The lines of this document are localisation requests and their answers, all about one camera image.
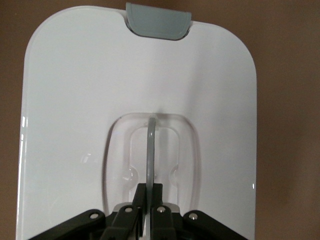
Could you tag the grey lid latch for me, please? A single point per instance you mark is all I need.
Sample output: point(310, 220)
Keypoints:
point(157, 22)

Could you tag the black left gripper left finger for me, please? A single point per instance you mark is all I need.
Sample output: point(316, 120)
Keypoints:
point(125, 220)

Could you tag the white plastic box lid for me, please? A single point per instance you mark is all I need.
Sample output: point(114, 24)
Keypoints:
point(75, 100)

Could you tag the brown table cover mat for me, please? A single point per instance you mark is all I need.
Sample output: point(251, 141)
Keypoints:
point(287, 100)

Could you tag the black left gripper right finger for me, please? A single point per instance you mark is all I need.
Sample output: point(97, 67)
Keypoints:
point(162, 222)

